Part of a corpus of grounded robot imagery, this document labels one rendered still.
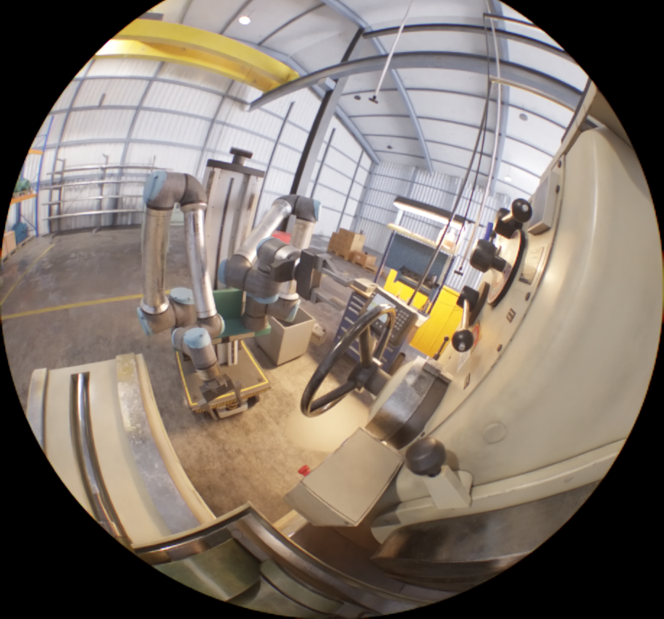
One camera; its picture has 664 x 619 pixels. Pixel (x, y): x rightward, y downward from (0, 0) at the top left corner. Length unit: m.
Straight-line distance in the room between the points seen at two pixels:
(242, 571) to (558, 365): 0.43
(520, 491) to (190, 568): 0.39
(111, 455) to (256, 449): 1.08
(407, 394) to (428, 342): 2.82
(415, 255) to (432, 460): 2.29
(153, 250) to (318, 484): 0.82
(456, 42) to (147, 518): 9.45
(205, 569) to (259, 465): 1.40
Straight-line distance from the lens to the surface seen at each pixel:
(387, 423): 0.44
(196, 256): 0.79
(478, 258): 0.44
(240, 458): 1.70
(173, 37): 7.39
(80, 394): 1.38
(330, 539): 1.07
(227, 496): 1.65
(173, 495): 0.95
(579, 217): 0.24
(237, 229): 1.20
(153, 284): 0.91
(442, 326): 3.11
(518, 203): 0.32
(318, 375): 0.38
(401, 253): 2.46
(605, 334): 0.24
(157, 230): 0.81
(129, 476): 1.07
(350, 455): 0.34
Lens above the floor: 1.63
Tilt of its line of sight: 20 degrees down
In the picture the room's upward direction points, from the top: 18 degrees clockwise
